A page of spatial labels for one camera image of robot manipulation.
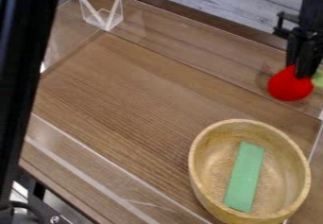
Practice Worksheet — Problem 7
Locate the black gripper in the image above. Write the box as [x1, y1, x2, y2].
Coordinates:
[272, 0, 323, 78]

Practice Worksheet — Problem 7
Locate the red plush strawberry toy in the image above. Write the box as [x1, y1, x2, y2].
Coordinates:
[267, 65, 323, 102]

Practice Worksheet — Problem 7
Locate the wooden bowl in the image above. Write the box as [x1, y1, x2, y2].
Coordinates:
[188, 119, 311, 224]

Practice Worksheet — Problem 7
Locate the green rectangular block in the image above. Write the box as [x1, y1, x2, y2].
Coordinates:
[223, 142, 266, 213]

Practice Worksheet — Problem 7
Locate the clear acrylic corner bracket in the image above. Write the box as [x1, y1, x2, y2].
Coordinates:
[80, 0, 124, 31]

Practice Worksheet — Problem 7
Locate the clear acrylic front wall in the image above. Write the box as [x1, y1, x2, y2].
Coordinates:
[20, 115, 212, 224]

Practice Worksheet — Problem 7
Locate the black metal table mount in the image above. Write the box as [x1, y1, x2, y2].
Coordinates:
[28, 181, 72, 224]

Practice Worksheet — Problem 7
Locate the black cable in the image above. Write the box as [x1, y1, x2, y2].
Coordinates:
[8, 199, 48, 224]

